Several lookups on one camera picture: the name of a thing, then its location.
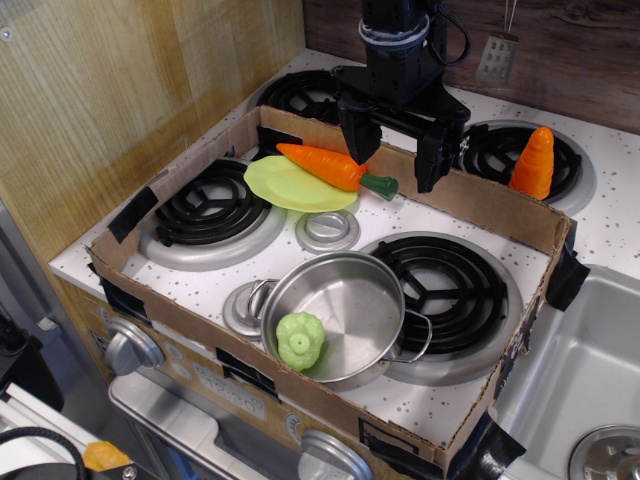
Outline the silver cap under pot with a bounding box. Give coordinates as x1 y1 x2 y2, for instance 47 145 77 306
222 280 275 341

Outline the light green toy broccoli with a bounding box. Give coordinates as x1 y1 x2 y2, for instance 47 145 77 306
276 312 325 371

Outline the right silver oven knob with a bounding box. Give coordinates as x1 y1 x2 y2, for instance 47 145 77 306
297 429 374 480

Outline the silver oven knob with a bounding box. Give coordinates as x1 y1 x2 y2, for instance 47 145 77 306
297 429 374 480
105 317 165 376

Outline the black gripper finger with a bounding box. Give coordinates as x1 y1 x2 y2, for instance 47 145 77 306
337 92 382 165
414 121 463 193

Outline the stainless steel pot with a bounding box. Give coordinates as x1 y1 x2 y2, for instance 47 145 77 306
246 251 433 392

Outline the sink drain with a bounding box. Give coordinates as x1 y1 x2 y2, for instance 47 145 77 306
567 425 639 479

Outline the front right stove burner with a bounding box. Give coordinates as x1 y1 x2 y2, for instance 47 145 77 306
362 232 523 387

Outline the back right stove burner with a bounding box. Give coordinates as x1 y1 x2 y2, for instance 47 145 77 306
455 120 596 216

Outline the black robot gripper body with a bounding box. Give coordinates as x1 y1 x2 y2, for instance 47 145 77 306
332 38 470 131

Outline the black cable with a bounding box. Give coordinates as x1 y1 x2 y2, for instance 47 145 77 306
0 426 87 480

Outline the left silver oven knob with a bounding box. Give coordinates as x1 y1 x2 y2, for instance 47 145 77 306
105 317 165 376

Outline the hanging metal spatula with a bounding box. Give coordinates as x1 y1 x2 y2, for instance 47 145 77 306
476 0 519 85

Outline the silver round stove cap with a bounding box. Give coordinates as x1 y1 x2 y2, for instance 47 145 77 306
295 210 361 254

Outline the orange toy on floor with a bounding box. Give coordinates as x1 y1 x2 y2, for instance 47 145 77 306
82 441 131 472

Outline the oven door handle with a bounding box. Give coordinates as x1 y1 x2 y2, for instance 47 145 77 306
108 372 271 480

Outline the yellow-green plastic plate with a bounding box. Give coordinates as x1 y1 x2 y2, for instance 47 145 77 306
244 155 358 213

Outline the silver sink basin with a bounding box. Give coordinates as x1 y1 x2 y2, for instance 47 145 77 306
496 266 639 479

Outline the brown cardboard fence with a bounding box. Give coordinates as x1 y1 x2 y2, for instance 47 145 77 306
89 106 587 479

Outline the orange toy cone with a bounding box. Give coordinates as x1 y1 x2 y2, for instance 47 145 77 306
508 126 554 200

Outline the front left stove burner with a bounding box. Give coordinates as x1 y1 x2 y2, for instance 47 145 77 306
140 157 287 272

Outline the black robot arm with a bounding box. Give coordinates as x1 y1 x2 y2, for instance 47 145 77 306
331 1 471 193

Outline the back left stove burner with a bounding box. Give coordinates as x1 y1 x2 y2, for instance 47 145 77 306
249 70 339 126

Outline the orange toy carrot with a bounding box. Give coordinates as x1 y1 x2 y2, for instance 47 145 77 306
276 143 399 201

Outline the stove burner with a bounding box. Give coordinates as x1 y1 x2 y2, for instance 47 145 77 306
249 70 339 126
455 120 596 216
140 157 287 272
362 232 523 387

